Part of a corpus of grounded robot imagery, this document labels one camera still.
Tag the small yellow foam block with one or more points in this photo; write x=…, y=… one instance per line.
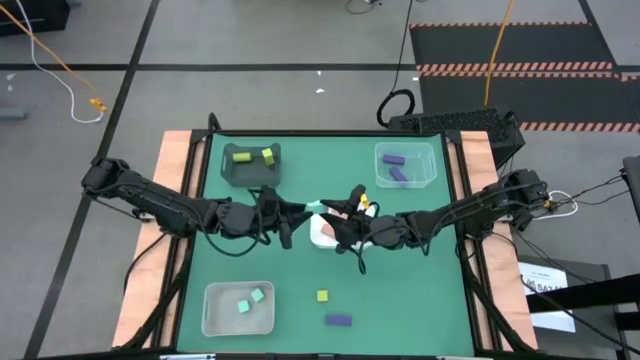
x=322, y=296

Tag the white plastic bin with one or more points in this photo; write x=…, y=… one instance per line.
x=320, y=241

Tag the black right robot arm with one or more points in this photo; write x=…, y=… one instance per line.
x=480, y=205

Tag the yellow tape tag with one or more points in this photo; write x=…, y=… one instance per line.
x=364, y=201

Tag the dark grey plastic bin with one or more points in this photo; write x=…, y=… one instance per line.
x=250, y=177

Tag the oblong yellow-green foam block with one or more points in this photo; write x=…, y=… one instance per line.
x=268, y=157

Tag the mint foam block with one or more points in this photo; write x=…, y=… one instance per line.
x=243, y=306
x=257, y=295
x=314, y=205

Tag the purple foam block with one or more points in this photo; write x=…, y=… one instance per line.
x=393, y=159
x=398, y=174
x=338, y=320

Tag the clear plastic bin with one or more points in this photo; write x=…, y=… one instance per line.
x=425, y=150

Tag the white paper sheet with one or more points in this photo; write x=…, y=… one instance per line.
x=545, y=280

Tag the black table frame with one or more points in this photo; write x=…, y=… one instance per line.
x=325, y=133

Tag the black floor box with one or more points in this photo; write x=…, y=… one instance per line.
x=30, y=15

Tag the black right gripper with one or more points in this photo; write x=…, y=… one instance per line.
x=390, y=231

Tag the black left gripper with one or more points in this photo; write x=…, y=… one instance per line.
x=235, y=220

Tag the black clamp hook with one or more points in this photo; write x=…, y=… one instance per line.
x=214, y=122

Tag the green table mat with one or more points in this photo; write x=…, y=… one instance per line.
x=325, y=165

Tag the pale grey plastic bin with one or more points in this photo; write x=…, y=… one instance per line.
x=220, y=320

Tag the orange foam block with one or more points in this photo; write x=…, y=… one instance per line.
x=328, y=231

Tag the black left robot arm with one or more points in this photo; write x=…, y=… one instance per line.
x=150, y=200

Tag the black hazard-striped floor mat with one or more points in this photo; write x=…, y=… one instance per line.
x=550, y=45

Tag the yellow-green foam cylinder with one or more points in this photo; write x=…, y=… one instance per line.
x=242, y=157

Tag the dark grey side desk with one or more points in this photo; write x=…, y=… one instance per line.
x=595, y=280

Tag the wooden table side board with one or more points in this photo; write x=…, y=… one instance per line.
x=500, y=270
x=170, y=150

